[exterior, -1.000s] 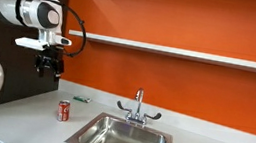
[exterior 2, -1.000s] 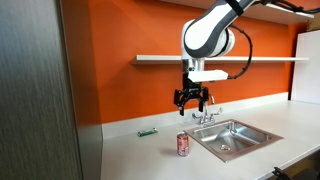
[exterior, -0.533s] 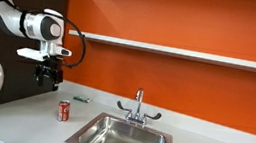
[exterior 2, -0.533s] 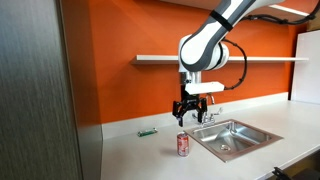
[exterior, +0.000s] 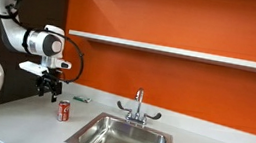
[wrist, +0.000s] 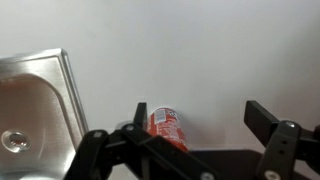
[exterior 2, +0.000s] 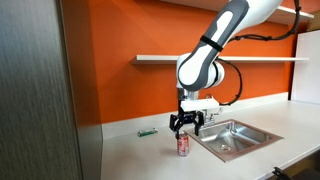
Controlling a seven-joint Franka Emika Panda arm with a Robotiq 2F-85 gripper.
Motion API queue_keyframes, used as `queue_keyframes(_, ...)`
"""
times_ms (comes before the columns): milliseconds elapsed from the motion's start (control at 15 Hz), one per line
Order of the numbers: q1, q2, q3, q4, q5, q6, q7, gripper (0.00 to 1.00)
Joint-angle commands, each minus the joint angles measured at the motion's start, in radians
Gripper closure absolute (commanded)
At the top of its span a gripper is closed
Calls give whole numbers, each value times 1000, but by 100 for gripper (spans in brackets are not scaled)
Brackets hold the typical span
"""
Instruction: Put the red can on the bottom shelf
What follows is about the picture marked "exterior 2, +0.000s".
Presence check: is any white tall panel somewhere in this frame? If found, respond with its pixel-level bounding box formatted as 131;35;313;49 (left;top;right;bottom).
290;29;320;105

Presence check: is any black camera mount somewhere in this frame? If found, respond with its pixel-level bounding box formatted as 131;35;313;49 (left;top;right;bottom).
271;166;292;180

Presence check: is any red soda can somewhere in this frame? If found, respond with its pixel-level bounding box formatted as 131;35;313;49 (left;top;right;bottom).
177;131;190;158

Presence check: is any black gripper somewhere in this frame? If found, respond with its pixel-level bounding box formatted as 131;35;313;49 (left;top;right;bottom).
168;110;205;139

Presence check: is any chrome faucet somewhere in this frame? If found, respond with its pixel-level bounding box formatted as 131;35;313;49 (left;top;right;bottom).
199;106;224;128

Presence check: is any long white wall shelf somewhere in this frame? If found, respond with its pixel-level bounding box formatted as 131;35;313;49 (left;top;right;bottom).
130;54;309;65

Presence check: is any white backsplash strip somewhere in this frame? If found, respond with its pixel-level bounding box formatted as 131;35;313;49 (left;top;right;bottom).
101;92;289;140

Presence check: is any dark wood cabinet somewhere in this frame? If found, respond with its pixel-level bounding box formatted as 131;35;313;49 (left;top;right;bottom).
0;0;103;180

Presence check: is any stainless steel sink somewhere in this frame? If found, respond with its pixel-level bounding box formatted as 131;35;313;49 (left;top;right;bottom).
183;118;284;164

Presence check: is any green white small packet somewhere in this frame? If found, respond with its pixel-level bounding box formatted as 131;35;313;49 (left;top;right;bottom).
137;127;158;138

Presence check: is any high white wall shelf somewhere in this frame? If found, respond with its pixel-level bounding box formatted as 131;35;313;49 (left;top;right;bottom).
159;0;315;26

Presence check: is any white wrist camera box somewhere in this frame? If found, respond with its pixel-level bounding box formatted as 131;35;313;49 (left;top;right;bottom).
179;98;221;113

